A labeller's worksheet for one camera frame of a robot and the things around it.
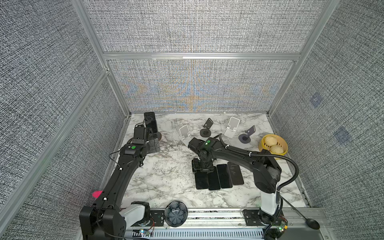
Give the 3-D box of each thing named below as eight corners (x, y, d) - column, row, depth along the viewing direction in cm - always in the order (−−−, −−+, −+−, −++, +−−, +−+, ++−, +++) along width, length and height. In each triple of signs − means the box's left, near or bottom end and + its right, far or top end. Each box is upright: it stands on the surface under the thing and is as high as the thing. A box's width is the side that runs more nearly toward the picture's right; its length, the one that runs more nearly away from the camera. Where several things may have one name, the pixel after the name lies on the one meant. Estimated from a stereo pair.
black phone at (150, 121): (150, 136, 105) (144, 120, 91) (149, 128, 110) (143, 111, 96) (159, 134, 106) (154, 118, 92) (157, 126, 111) (153, 109, 97)
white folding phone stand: (223, 135, 108) (226, 125, 99) (228, 126, 113) (231, 116, 105) (231, 138, 106) (235, 128, 98) (236, 129, 111) (239, 119, 103)
